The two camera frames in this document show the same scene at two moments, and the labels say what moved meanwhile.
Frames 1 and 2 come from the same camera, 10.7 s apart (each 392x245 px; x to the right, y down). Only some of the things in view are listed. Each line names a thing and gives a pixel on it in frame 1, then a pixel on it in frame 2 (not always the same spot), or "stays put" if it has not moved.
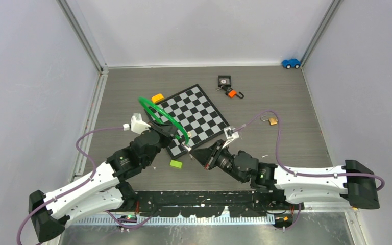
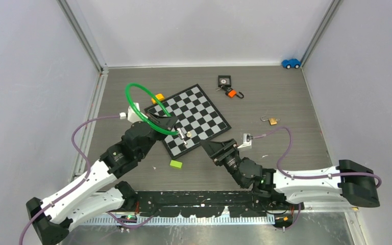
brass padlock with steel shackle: x=272 y=121 stays put
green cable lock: x=176 y=137 → x=143 y=116
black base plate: x=198 y=203 stays put
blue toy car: x=291 y=63 stays put
